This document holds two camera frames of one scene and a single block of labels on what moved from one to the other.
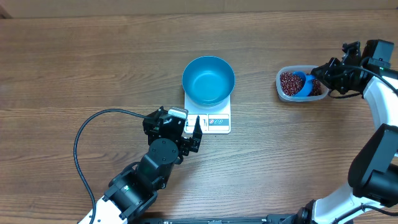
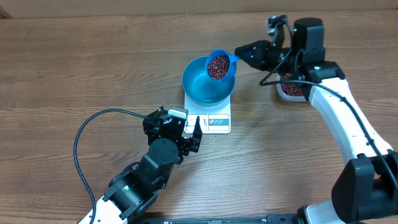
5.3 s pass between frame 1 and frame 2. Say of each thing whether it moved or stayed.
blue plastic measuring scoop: moved
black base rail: stayed
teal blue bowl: stayed
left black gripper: stayed
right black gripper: moved
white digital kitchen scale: stayed
